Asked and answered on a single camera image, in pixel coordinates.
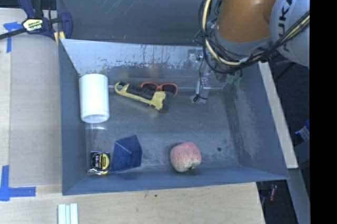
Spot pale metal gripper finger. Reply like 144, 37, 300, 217
193, 80, 203, 103
201, 87, 212, 104

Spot red sunglasses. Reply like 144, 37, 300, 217
139, 82, 179, 97

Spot grey metal bin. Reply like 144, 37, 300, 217
55, 0, 291, 196

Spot yellow and black hand tool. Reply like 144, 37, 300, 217
114, 82, 174, 114

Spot peach toy fruit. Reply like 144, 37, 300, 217
169, 141, 203, 174

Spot blue pyramid block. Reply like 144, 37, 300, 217
110, 134, 144, 174

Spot white plastic cup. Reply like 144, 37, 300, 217
78, 73, 111, 124

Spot yellow and black tape measure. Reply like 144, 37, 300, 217
87, 150, 112, 176

